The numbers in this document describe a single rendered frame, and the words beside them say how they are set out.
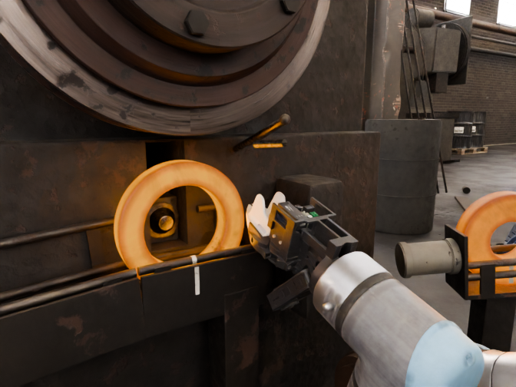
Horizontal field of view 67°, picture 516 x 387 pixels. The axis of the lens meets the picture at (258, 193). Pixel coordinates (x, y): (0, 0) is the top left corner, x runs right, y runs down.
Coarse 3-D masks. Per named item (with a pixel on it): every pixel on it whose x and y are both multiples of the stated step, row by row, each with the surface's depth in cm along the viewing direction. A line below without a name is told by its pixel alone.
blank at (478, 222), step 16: (496, 192) 65; (512, 192) 63; (480, 208) 63; (496, 208) 62; (512, 208) 62; (464, 224) 64; (480, 224) 63; (496, 224) 63; (480, 240) 63; (480, 256) 64; (496, 256) 64; (512, 256) 65
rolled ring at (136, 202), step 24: (168, 168) 52; (192, 168) 53; (144, 192) 51; (216, 192) 56; (120, 216) 50; (144, 216) 51; (240, 216) 59; (120, 240) 50; (144, 240) 52; (216, 240) 59; (240, 240) 60; (144, 264) 52
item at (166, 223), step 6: (156, 210) 63; (162, 210) 63; (168, 210) 63; (150, 216) 62; (156, 216) 62; (162, 216) 62; (168, 216) 62; (174, 216) 64; (150, 222) 62; (156, 222) 62; (162, 222) 62; (168, 222) 62; (174, 222) 64; (150, 228) 63; (156, 228) 62; (162, 228) 62; (168, 228) 62
